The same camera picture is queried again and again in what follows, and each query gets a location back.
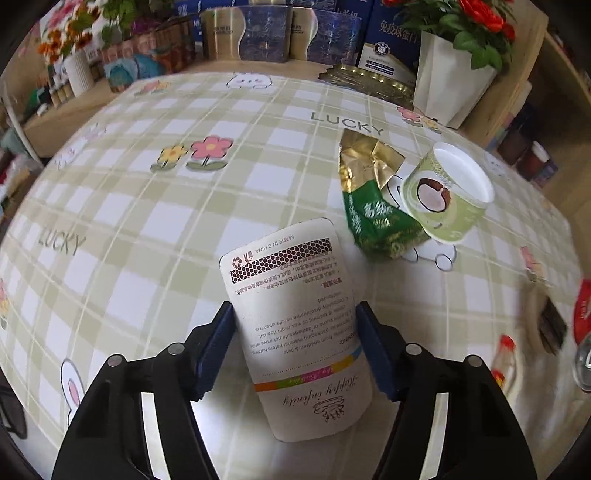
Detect red rose plant white pot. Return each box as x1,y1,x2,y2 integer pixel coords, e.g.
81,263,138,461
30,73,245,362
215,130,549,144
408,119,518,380
392,0,518,126

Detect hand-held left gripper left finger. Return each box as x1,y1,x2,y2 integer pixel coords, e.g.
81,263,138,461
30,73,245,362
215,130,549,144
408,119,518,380
52,301,237,480

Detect low wooden cabinet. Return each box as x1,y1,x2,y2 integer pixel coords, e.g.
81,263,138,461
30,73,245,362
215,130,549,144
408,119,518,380
21,58,338,160

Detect green checked tablecloth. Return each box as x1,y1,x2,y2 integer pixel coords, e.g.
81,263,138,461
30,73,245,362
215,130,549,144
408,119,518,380
0,69,588,480

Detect green gold foil packet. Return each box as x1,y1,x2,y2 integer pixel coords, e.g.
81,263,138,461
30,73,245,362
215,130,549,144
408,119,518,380
339,128,430,260

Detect green paper cup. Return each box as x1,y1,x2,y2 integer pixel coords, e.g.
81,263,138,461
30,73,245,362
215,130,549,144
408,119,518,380
401,141,496,244

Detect white vase with orange flowers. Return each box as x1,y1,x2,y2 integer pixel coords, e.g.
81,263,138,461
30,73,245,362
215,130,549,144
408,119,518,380
37,23,96,97

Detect white printed card packet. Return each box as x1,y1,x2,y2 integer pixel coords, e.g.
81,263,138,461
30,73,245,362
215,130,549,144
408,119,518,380
218,218,374,443

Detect row of brown teal boxes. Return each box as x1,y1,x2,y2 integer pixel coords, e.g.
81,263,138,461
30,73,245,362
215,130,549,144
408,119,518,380
100,21,197,93

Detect red paper cup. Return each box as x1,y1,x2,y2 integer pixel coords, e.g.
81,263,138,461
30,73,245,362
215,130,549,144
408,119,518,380
526,142,551,179

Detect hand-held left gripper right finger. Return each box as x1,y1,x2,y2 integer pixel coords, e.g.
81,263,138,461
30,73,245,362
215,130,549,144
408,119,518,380
355,300,539,480

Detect row of small brown bottles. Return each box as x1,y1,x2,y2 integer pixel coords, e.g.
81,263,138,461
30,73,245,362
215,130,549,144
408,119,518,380
46,75,77,108

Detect gold tray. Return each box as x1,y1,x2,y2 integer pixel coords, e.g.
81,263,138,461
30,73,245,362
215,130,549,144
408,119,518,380
318,64,419,101

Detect wooden shelf unit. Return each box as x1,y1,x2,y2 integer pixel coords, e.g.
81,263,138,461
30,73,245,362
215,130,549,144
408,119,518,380
455,14,591,186

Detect red snack packet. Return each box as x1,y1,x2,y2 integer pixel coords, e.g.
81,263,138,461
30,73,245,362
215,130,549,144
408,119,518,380
574,294,591,345

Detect small red-capped bottle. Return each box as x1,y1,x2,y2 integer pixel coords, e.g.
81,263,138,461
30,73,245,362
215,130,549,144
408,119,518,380
490,335,520,398

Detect stack of blue gift boxes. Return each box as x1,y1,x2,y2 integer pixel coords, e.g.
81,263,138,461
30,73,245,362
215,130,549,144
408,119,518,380
175,0,421,79

